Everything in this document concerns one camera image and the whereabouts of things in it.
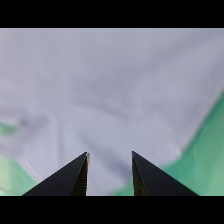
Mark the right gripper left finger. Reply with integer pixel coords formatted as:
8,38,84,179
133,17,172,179
22,151,91,197

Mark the white garment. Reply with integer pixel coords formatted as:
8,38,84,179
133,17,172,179
0,28,224,197

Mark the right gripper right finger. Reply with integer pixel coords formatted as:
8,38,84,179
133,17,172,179
131,150,199,197

